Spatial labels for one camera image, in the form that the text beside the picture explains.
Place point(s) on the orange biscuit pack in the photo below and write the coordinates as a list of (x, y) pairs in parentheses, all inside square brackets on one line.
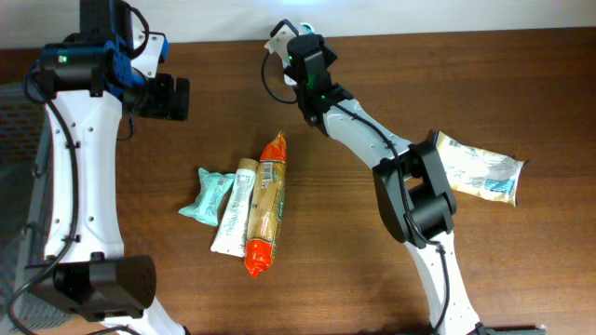
[(267, 207)]

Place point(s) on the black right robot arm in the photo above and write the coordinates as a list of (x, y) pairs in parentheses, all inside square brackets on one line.
[(415, 200)]

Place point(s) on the grey mesh basket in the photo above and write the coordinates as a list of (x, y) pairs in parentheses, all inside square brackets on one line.
[(26, 198)]

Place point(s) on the mint green pack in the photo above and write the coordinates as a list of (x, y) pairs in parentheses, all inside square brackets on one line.
[(213, 187)]

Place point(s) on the yellow snack bag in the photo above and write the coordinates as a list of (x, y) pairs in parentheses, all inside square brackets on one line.
[(482, 173)]

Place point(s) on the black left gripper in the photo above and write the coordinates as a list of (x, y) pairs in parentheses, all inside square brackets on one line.
[(172, 99)]

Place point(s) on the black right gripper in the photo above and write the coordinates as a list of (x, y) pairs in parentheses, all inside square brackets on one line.
[(310, 56)]

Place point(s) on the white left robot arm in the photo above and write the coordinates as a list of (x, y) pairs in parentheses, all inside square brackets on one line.
[(87, 83)]

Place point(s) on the white tube with tan cap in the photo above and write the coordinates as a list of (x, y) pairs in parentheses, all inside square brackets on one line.
[(231, 236)]

